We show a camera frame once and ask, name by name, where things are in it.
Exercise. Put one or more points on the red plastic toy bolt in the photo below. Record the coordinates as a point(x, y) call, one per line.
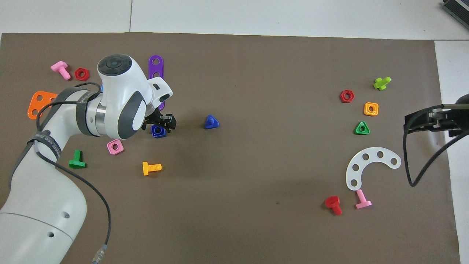
point(332, 201)

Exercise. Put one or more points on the green triangle toy nut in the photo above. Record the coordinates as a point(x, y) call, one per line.
point(358, 131)

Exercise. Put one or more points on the purple four-hole plate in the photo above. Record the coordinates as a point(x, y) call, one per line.
point(155, 68)

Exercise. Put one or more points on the orange heart-shaped plate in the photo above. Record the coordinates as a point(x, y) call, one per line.
point(34, 104)

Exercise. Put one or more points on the red hexagon toy nut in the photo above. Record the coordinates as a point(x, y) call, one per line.
point(77, 74)
point(342, 96)

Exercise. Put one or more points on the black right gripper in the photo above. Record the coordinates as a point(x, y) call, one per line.
point(421, 123)

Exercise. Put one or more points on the pink square toy nut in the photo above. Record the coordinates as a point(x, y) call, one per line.
point(120, 150)

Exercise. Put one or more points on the white curved perforated plate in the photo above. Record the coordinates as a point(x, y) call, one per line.
point(372, 154)

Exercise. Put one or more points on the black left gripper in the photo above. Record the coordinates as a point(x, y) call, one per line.
point(155, 119)

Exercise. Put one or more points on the green plastic toy bolt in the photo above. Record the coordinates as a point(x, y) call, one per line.
point(76, 157)

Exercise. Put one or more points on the orange plastic toy bolt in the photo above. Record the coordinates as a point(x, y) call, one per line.
point(154, 168)

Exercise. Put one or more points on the blue triangle-head toy bolt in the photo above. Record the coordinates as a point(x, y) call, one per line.
point(210, 123)

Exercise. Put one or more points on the brown table mat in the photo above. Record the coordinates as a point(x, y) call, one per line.
point(256, 183)

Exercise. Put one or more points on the dark striped box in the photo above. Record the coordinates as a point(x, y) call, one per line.
point(460, 7)

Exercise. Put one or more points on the blue square toy nut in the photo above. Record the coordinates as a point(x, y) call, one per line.
point(163, 134)

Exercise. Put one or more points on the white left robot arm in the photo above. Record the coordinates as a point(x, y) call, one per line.
point(44, 205)

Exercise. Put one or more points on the lime cross-head toy bolt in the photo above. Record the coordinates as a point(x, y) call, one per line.
point(381, 84)

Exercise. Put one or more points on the pink plastic toy bolt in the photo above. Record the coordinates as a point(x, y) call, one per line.
point(361, 198)
point(58, 67)

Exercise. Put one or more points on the orange square toy nut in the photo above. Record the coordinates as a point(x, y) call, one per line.
point(366, 113)

